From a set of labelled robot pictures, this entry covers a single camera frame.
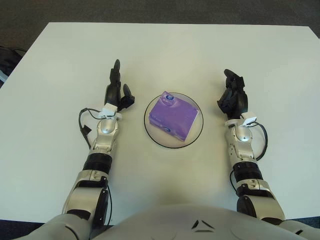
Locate grey robot torso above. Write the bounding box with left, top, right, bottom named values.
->
left=24, top=204, right=320, bottom=240

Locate purple tissue paper pack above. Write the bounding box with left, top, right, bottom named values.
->
left=148, top=90, right=199, bottom=141

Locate black bag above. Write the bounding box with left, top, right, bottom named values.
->
left=0, top=46, right=27, bottom=81

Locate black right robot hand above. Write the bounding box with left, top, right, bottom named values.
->
left=216, top=68, right=249, bottom=120

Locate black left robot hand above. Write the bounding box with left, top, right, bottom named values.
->
left=103, top=59, right=137, bottom=113

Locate white plate with black rim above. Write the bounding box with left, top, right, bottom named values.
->
left=143, top=92, right=204, bottom=150

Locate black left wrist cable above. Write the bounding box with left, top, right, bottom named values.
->
left=78, top=107, right=107, bottom=151

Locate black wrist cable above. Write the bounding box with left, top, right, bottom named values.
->
left=248, top=120, right=269, bottom=161
left=78, top=107, right=107, bottom=151

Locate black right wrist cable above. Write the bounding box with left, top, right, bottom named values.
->
left=248, top=120, right=269, bottom=161

